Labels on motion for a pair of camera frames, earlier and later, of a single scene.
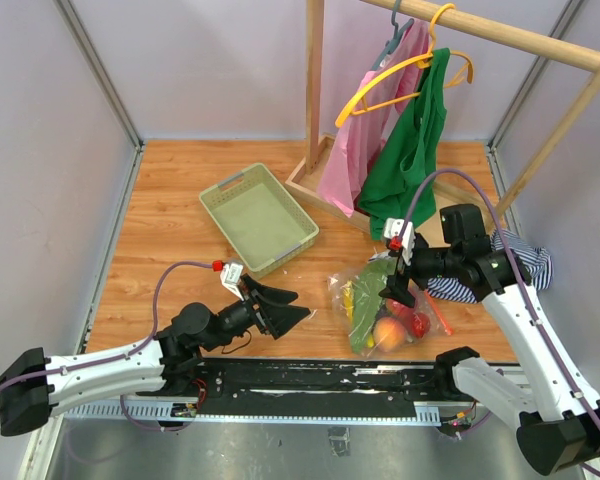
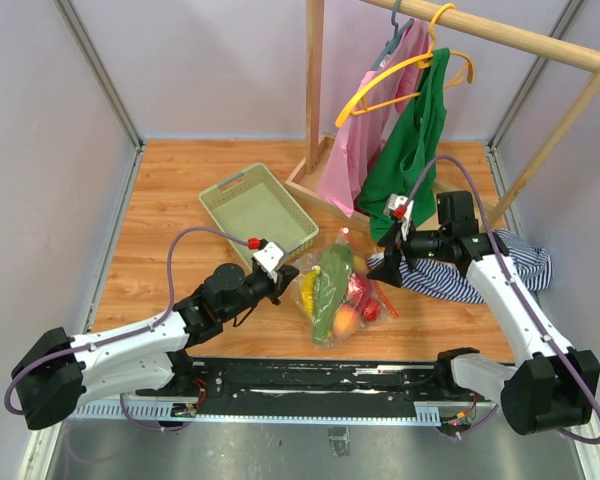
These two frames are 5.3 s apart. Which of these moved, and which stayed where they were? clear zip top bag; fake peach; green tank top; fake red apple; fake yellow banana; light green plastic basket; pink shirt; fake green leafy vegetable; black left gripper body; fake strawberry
Moved: fake yellow banana; fake strawberry; clear zip top bag; black left gripper body; fake green leafy vegetable; fake peach; fake red apple
Stayed: green tank top; pink shirt; light green plastic basket
